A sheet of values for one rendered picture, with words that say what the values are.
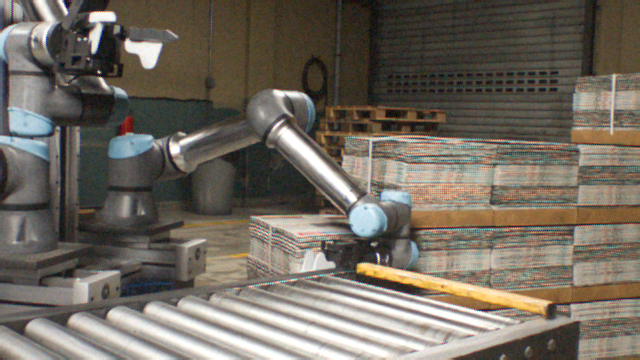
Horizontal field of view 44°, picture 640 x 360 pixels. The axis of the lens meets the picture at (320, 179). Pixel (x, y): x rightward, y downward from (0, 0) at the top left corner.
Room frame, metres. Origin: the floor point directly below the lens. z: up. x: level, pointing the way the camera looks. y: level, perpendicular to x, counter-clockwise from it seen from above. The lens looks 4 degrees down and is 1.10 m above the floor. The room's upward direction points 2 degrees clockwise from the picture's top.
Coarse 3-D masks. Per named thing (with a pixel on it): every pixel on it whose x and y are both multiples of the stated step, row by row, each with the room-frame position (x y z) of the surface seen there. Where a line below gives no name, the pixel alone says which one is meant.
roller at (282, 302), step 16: (272, 304) 1.32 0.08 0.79; (288, 304) 1.30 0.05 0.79; (304, 304) 1.29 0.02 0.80; (320, 320) 1.23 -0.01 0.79; (336, 320) 1.21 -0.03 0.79; (352, 320) 1.20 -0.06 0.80; (368, 320) 1.19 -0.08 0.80; (384, 336) 1.14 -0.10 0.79; (400, 336) 1.12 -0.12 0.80; (416, 336) 1.11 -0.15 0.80
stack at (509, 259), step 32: (256, 224) 2.18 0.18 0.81; (288, 224) 2.08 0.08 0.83; (320, 224) 2.10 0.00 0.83; (576, 224) 2.30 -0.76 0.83; (608, 224) 2.32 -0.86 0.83; (256, 256) 2.18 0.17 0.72; (288, 256) 1.96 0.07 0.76; (448, 256) 2.09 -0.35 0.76; (480, 256) 2.13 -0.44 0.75; (512, 256) 2.17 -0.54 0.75; (544, 256) 2.22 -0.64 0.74; (576, 256) 2.26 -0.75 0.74; (608, 256) 2.31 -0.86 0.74; (384, 288) 2.00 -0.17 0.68; (416, 288) 2.04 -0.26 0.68; (512, 288) 2.17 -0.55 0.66; (544, 288) 2.22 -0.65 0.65; (608, 320) 2.32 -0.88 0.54; (608, 352) 2.32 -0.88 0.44
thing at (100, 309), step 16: (304, 272) 1.56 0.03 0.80; (320, 272) 1.57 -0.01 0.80; (336, 272) 1.57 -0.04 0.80; (352, 272) 1.59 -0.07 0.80; (192, 288) 1.37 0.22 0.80; (208, 288) 1.38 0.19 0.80; (224, 288) 1.38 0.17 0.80; (240, 288) 1.40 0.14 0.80; (256, 288) 1.42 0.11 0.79; (80, 304) 1.23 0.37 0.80; (96, 304) 1.23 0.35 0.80; (112, 304) 1.24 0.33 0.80; (128, 304) 1.24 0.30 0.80; (144, 304) 1.26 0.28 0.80; (176, 304) 1.30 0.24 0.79; (0, 320) 1.11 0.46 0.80; (16, 320) 1.12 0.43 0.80; (64, 320) 1.17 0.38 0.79
